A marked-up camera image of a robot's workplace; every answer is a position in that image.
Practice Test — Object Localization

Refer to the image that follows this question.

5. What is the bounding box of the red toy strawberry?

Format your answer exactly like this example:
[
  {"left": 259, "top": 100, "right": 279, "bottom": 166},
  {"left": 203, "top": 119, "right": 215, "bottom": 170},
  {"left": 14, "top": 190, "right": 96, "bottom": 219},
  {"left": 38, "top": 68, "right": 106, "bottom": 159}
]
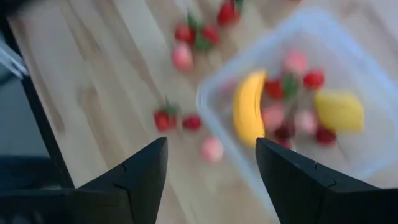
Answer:
[
  {"left": 216, "top": 0, "right": 242, "bottom": 26},
  {"left": 153, "top": 102, "right": 181, "bottom": 133},
  {"left": 200, "top": 24, "right": 221, "bottom": 46},
  {"left": 264, "top": 73, "right": 299, "bottom": 100},
  {"left": 174, "top": 23, "right": 197, "bottom": 44}
]

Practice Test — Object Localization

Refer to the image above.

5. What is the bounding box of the red toy cherry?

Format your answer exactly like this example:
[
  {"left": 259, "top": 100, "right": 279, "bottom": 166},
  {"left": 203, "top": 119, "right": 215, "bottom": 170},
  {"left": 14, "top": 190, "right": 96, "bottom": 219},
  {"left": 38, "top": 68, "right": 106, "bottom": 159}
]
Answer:
[
  {"left": 182, "top": 114, "right": 203, "bottom": 131},
  {"left": 315, "top": 127, "right": 338, "bottom": 146},
  {"left": 303, "top": 70, "right": 326, "bottom": 90}
]

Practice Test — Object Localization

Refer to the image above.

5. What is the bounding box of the clear plastic container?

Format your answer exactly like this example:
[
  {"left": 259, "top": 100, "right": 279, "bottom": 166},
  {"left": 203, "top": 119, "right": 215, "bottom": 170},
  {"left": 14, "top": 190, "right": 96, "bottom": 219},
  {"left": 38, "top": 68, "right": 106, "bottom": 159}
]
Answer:
[{"left": 195, "top": 7, "right": 398, "bottom": 218}]

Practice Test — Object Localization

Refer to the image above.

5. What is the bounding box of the yellow toy lemon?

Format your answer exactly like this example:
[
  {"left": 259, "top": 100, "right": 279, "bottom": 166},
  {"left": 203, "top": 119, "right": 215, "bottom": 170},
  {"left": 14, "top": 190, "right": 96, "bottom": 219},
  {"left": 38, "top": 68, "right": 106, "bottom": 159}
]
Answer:
[{"left": 313, "top": 90, "right": 365, "bottom": 133}]

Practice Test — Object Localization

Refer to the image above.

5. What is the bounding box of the pink toy peach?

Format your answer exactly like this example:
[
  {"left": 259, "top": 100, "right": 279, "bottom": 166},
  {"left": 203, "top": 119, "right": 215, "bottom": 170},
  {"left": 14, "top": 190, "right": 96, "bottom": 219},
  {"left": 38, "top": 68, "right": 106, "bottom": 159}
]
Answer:
[
  {"left": 200, "top": 136, "right": 224, "bottom": 163},
  {"left": 294, "top": 110, "right": 318, "bottom": 134},
  {"left": 170, "top": 42, "right": 194, "bottom": 73},
  {"left": 261, "top": 104, "right": 285, "bottom": 131},
  {"left": 282, "top": 51, "right": 308, "bottom": 75}
]

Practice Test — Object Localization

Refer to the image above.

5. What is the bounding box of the yellow toy banana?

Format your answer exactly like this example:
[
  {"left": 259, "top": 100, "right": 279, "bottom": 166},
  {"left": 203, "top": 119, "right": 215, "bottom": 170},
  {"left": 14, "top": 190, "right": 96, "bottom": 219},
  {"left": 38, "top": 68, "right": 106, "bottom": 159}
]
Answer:
[{"left": 232, "top": 70, "right": 267, "bottom": 147}]

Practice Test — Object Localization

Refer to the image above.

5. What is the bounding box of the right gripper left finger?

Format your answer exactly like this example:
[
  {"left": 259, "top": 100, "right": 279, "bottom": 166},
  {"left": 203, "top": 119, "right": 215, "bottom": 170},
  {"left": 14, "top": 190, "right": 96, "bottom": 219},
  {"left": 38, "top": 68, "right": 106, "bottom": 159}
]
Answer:
[{"left": 0, "top": 136, "right": 169, "bottom": 224}]

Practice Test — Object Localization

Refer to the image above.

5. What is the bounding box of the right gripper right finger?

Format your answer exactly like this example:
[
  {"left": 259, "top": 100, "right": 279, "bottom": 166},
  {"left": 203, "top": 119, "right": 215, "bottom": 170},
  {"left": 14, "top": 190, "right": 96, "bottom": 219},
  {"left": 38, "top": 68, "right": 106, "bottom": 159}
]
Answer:
[{"left": 255, "top": 137, "right": 398, "bottom": 224}]

